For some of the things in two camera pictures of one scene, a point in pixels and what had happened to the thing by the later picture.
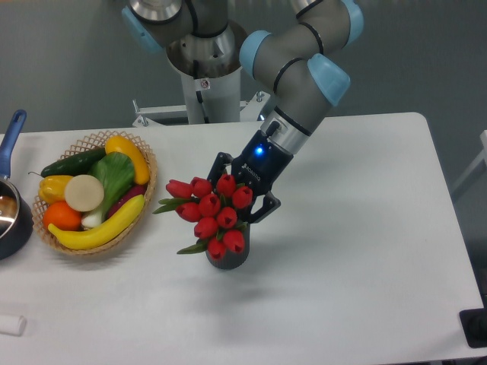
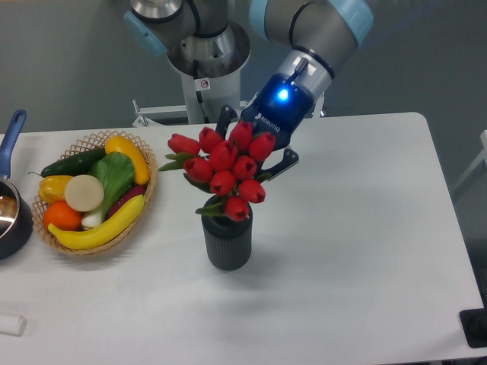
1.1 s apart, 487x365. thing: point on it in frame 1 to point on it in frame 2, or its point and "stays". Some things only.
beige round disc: x=84 y=193 stays
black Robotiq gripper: x=258 y=166 to x=280 y=108
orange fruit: x=62 y=217 stays
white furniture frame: x=483 y=138 stays
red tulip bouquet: x=214 y=208 to x=225 y=169
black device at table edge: x=474 y=325 stays
